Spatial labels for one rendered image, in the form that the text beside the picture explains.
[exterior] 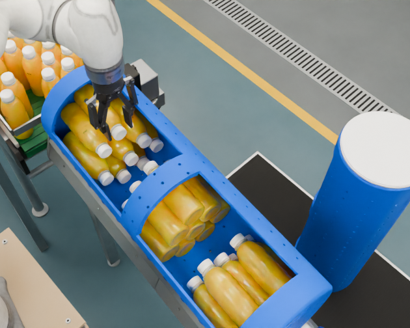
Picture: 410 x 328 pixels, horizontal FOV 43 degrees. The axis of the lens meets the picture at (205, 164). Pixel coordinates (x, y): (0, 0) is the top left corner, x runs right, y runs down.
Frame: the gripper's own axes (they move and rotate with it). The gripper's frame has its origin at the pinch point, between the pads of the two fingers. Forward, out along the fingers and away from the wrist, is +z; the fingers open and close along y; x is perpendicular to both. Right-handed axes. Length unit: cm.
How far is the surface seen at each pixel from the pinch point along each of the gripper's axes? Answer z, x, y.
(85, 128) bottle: 4.8, 7.7, -6.0
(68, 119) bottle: 6.1, 14.6, -7.8
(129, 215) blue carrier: 2.4, -23.1, -12.6
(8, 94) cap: 9.0, 36.4, -15.8
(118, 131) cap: 1.8, -1.0, -0.5
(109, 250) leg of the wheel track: 100, 16, -9
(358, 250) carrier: 59, -59, 54
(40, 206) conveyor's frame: 111, 61, -20
